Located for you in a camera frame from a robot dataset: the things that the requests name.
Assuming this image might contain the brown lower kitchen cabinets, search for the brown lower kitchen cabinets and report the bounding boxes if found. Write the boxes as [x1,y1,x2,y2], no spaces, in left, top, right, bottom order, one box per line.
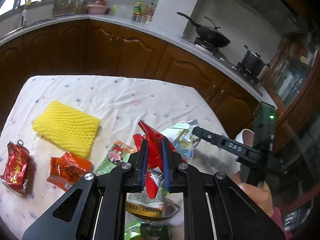
[1,20,258,138]

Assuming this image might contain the red snack wrapper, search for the red snack wrapper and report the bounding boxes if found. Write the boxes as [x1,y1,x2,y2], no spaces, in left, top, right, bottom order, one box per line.
[133,120,189,199]

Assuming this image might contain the range hood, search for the range hood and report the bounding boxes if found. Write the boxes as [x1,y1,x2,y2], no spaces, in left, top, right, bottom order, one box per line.
[236,0,308,34]

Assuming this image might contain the yellow foam fruit net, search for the yellow foam fruit net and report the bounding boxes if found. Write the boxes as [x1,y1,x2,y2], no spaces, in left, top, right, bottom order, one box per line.
[32,101,100,158]

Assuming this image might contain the crushed red drink can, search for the crushed red drink can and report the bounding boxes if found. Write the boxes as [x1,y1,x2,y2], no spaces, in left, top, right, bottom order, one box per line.
[1,139,31,196]

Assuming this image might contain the green milk carton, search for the green milk carton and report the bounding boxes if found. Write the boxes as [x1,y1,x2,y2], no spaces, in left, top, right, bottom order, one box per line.
[94,140,137,176]

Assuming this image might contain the pink white trash bin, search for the pink white trash bin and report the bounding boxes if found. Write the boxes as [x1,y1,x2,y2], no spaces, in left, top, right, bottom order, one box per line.
[235,129,254,147]

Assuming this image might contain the glass door wooden cabinet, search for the glass door wooden cabinet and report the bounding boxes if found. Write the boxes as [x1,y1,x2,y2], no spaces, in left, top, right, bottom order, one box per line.
[260,31,319,154]

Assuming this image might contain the kitchen faucet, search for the kitchen faucet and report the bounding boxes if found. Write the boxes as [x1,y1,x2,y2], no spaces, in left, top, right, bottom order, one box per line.
[15,0,27,29]

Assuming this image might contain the dish drying rack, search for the dish drying rack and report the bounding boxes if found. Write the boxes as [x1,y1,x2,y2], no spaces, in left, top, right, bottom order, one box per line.
[53,0,76,17]

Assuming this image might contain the green juice pouch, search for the green juice pouch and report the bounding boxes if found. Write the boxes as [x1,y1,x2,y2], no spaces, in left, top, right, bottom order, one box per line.
[126,192,180,220]

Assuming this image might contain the dark stock pot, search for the dark stock pot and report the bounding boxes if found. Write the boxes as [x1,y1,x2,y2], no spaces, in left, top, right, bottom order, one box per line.
[240,45,270,76]

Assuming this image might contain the paper wrapper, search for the paper wrapper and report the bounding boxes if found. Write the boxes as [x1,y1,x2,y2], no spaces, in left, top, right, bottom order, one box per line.
[161,119,200,160]

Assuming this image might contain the orange snack wrapper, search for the orange snack wrapper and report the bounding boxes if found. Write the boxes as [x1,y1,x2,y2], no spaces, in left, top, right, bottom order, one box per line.
[47,152,92,191]

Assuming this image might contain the pink basin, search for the pink basin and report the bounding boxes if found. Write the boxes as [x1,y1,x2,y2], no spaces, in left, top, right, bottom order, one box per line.
[86,0,110,15]

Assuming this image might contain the floral white tablecloth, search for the floral white tablecloth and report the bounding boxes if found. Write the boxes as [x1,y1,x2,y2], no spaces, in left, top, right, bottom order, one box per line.
[1,76,225,239]

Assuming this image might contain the gas stove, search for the gas stove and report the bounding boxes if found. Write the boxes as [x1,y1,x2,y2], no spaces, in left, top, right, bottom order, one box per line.
[184,37,263,96]

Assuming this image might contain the black wok with lid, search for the black wok with lid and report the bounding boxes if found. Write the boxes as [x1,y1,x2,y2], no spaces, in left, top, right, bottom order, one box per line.
[177,12,231,48]

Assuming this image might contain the green crumpled wrapper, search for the green crumpled wrapper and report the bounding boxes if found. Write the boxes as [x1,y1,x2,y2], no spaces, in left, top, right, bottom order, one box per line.
[124,220,172,240]

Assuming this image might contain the person right hand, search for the person right hand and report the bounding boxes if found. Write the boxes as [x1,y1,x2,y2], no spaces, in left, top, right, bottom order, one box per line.
[232,172,274,217]

